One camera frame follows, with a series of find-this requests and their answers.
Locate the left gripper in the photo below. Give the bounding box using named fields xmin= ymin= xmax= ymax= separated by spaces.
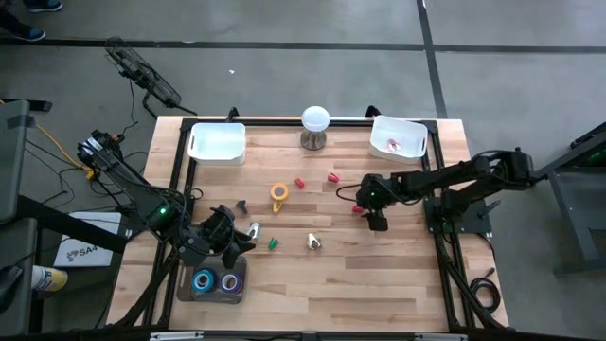
xmin=201 ymin=204 xmax=258 ymax=271

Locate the purple tape roll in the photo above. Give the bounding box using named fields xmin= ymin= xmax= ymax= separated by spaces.
xmin=218 ymin=271 xmax=244 ymax=296

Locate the light blue tape roll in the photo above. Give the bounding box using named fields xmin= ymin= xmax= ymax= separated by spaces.
xmin=190 ymin=267 xmax=218 ymax=295

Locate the yellow tape roll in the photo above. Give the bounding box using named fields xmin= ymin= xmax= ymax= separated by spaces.
xmin=269 ymin=182 xmax=290 ymax=203

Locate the white plastic bin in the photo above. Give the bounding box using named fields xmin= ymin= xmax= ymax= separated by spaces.
xmin=367 ymin=115 xmax=430 ymax=166
xmin=187 ymin=121 xmax=247 ymax=166

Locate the white dome lamp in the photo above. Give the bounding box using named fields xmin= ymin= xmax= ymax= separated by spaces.
xmin=299 ymin=104 xmax=332 ymax=152

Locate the white printed sign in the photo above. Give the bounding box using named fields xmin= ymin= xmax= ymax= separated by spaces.
xmin=52 ymin=211 xmax=123 ymax=269

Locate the black diagonal stand bar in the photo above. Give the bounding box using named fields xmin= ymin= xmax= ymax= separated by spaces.
xmin=16 ymin=194 xmax=129 ymax=255

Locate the yellow spray can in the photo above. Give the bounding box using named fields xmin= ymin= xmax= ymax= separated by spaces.
xmin=30 ymin=264 xmax=69 ymax=293

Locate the black metal stand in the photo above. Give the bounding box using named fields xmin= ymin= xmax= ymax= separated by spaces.
xmin=534 ymin=120 xmax=606 ymax=276

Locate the black floor fan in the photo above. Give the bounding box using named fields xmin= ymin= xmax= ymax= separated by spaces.
xmin=103 ymin=36 xmax=198 ymax=117

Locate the grey cabinet panel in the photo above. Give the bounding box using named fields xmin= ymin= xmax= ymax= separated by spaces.
xmin=0 ymin=217 xmax=39 ymax=337
xmin=0 ymin=99 xmax=53 ymax=224

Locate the person's blue shoe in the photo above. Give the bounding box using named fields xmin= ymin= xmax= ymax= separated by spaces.
xmin=13 ymin=27 xmax=47 ymax=43
xmin=23 ymin=0 xmax=64 ymax=14

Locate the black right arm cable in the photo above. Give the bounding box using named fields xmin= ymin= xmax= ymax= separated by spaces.
xmin=334 ymin=183 xmax=368 ymax=204

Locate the black table frame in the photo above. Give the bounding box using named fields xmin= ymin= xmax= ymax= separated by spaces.
xmin=106 ymin=116 xmax=510 ymax=332

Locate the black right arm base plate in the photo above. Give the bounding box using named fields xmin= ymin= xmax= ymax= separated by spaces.
xmin=423 ymin=196 xmax=493 ymax=235

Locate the silver bracket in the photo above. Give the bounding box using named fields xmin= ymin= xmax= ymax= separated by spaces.
xmin=149 ymin=331 xmax=205 ymax=341
xmin=414 ymin=332 xmax=469 ymax=341

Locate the coiled black cable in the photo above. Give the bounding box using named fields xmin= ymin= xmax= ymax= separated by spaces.
xmin=468 ymin=267 xmax=502 ymax=314

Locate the yellow floor cable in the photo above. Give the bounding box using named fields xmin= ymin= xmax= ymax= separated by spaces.
xmin=0 ymin=98 xmax=98 ymax=181

